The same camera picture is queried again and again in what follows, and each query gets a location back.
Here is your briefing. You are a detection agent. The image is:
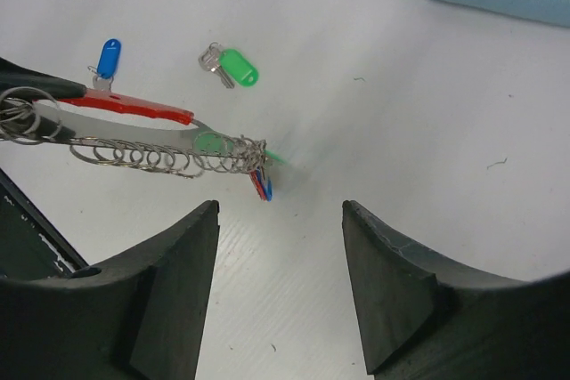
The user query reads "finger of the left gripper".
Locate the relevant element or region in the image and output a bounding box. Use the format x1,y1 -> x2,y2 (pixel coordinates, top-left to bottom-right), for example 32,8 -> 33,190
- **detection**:
1,58 -> 87,100

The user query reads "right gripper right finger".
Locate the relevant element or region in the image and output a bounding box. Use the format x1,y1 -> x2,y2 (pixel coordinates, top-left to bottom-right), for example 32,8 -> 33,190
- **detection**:
342,201 -> 569,379

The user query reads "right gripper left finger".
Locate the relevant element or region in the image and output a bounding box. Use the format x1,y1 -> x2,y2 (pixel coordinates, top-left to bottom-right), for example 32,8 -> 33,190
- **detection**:
1,200 -> 219,379

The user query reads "key with blue tag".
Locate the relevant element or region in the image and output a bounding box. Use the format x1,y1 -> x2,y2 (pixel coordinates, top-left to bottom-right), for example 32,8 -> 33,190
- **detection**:
88,38 -> 122,92

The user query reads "red handled metal keyring holder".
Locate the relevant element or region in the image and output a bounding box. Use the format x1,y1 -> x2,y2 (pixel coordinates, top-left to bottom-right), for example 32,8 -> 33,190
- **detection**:
1,86 -> 268,179

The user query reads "bunch of tagged keys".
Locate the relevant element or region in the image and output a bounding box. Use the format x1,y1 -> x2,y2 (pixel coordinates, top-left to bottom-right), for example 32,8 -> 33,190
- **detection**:
249,150 -> 286,202

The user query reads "key with green tag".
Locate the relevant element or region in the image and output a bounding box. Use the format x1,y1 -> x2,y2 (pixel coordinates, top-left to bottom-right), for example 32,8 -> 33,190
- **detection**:
198,42 -> 259,89

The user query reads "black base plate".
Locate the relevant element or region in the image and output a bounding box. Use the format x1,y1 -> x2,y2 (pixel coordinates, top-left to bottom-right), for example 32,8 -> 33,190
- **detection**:
1,173 -> 88,280

